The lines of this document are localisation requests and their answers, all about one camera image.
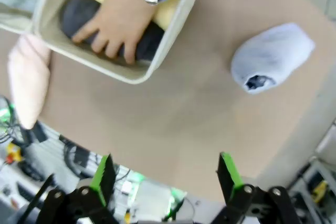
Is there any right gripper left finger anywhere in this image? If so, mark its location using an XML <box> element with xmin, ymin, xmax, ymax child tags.
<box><xmin>35</xmin><ymin>152</ymin><xmax>120</xmax><ymax>224</ymax></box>

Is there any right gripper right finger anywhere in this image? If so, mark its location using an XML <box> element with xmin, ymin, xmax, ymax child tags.
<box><xmin>215</xmin><ymin>152</ymin><xmax>302</xmax><ymax>224</ymax></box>

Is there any white towel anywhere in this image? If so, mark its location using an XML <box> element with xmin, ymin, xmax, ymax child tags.
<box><xmin>230</xmin><ymin>22</ymin><xmax>316</xmax><ymax>95</ymax></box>

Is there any dark grey towel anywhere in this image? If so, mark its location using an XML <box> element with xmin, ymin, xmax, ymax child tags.
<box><xmin>59</xmin><ymin>0</ymin><xmax>165</xmax><ymax>63</ymax></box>

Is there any person's left hand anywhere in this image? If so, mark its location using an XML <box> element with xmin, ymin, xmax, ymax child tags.
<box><xmin>71</xmin><ymin>0</ymin><xmax>169</xmax><ymax>65</ymax></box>

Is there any white control box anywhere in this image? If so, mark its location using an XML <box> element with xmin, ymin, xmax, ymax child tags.
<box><xmin>115</xmin><ymin>174</ymin><xmax>190</xmax><ymax>221</ymax></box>

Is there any yellow emergency stop box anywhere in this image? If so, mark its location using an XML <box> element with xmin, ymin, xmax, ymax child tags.
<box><xmin>5</xmin><ymin>142</ymin><xmax>23</xmax><ymax>166</ymax></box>

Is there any pink folded towel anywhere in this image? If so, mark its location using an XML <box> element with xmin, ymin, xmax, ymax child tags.
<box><xmin>7</xmin><ymin>34</ymin><xmax>52</xmax><ymax>130</ymax></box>

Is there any beige fabric bin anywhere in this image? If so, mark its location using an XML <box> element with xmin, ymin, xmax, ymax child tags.
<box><xmin>33</xmin><ymin>0</ymin><xmax>209</xmax><ymax>85</ymax></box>
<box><xmin>0</xmin><ymin>0</ymin><xmax>55</xmax><ymax>36</ymax></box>

